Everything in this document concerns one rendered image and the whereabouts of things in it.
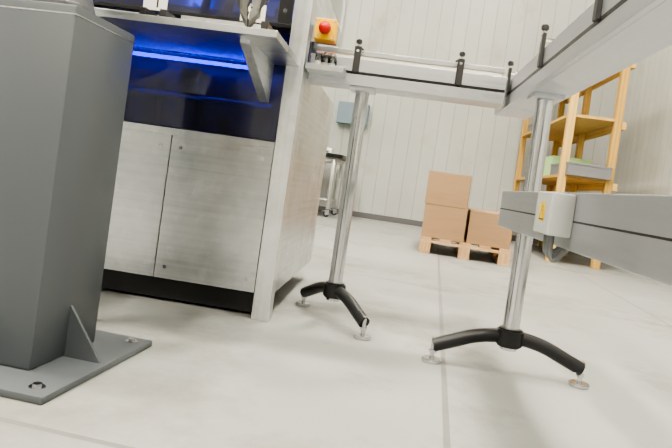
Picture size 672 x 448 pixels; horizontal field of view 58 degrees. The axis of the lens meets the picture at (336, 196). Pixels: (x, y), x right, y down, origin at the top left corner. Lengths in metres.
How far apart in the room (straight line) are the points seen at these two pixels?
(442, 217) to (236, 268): 3.33
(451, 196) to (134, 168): 3.47
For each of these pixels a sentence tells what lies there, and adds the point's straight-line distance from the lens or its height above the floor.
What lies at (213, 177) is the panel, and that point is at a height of 0.46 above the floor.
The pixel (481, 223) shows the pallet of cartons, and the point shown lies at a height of 0.32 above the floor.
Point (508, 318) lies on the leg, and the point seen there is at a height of 0.17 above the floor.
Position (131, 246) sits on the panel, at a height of 0.18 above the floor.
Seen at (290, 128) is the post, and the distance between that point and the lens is 2.05.
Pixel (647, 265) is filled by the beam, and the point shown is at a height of 0.45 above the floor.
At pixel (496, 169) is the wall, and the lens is 9.14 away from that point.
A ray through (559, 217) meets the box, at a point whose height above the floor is 0.49.
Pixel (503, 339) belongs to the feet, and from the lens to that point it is 1.91.
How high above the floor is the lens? 0.51
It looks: 1 degrees down
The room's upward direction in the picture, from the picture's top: 8 degrees clockwise
